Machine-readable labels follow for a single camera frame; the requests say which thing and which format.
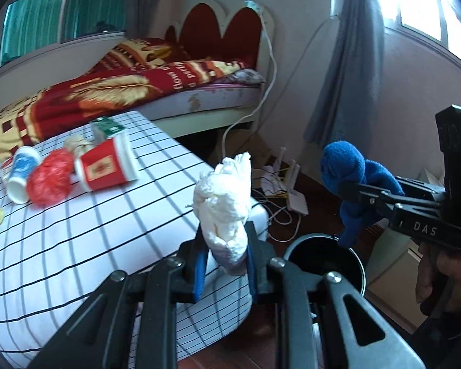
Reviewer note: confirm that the person's right hand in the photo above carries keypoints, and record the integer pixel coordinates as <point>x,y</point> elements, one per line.
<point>451,273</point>

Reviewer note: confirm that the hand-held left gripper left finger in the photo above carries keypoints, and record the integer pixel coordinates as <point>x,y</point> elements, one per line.
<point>199,267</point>

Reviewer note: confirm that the green and white carton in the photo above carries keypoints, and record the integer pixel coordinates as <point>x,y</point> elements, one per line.
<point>107,128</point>

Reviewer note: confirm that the long grey curtain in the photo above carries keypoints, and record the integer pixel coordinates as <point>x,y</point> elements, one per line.
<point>349,65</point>

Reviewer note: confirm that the bed with red blanket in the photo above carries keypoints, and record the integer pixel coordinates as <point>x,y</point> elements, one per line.
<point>100,92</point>

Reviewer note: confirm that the white bed frame red headboard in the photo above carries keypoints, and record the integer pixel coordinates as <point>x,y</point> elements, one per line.
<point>215,30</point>

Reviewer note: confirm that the blue fuzzy cloth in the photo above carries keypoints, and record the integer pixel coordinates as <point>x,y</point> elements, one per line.
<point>345,165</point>

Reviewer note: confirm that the blue and white paper cup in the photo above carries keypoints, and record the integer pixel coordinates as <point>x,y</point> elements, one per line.
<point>21,169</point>

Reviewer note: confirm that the red plastic bag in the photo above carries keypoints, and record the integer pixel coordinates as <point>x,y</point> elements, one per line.
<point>50,180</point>

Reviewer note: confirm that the black round trash bin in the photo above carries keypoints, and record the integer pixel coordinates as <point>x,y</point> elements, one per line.
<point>322,257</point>

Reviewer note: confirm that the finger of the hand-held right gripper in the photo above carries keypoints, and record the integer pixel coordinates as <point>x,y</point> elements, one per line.
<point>422,186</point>
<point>372,196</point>

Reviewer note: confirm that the short grey curtain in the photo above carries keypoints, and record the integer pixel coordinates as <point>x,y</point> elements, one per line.
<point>153,0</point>

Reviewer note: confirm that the pale green cabinet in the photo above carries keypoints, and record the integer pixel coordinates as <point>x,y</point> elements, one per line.
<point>392,276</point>

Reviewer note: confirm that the person's right forearm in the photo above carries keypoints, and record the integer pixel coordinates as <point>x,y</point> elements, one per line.
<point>445,338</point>

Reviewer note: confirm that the white tissue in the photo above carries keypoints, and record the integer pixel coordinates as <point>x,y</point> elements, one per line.
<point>223,200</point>

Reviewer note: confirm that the grey pillow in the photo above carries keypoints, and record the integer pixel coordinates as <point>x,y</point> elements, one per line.
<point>247,76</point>

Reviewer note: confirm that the brownish paper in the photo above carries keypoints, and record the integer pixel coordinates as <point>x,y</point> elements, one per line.
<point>78,145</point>

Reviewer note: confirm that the white router with papers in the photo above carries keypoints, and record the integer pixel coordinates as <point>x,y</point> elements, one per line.
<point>272,184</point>

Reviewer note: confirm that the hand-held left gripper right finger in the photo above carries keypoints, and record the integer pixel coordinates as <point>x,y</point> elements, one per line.
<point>252,276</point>

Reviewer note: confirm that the white grid-patterned mattress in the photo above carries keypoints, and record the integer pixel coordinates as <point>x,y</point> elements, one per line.
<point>100,238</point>

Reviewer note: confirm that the bright window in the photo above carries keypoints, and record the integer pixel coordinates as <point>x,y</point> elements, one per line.
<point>418,7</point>

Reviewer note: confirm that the pale purple stained mattress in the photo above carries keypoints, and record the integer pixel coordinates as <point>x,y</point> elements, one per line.
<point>215,98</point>

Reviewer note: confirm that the window with green curtain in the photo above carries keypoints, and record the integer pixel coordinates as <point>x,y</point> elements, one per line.
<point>61,11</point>

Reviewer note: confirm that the red paper cup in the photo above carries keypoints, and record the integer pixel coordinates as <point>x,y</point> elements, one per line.
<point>107,161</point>

